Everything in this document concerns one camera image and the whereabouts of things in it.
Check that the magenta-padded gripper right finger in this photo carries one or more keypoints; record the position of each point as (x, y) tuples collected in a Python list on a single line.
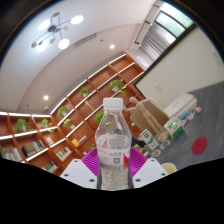
[(151, 171)]

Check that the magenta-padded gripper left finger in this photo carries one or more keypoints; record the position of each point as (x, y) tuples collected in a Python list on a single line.
[(76, 172)]

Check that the clear plastic water bottle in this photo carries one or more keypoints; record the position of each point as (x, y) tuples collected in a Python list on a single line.
[(112, 143)]

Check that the small colourful oval badge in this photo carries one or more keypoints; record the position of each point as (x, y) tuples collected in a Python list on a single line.
[(156, 153), (165, 144), (196, 110)]

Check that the tall green-white carton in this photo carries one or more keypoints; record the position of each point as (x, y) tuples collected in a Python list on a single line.
[(149, 140)]

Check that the chair with dark jacket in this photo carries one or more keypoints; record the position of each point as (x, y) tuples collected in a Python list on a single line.
[(137, 141)]

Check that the green-white box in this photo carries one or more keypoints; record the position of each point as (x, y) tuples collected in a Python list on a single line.
[(173, 127)]

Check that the flat round red coaster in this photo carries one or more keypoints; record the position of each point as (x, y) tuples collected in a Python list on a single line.
[(199, 145)]

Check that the wooden artist mannequin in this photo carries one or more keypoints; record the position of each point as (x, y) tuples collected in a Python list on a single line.
[(146, 115)]

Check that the tan chair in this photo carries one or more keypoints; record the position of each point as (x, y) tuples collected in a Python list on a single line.
[(158, 111)]

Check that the wooden shelf unit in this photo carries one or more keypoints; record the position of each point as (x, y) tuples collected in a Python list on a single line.
[(76, 110)]

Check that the white tissue box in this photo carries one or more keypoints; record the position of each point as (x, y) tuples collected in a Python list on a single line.
[(180, 105)]

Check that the recessed ceiling downlight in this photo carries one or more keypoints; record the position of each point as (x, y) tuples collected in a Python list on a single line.
[(45, 97), (112, 46)]

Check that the grey curtain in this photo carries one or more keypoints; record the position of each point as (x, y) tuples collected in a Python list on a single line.
[(158, 41)]

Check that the multi-bulb ceiling lamp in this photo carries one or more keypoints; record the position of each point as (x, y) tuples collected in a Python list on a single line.
[(55, 30)]

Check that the window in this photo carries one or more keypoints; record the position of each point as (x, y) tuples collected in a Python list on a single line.
[(175, 18)]

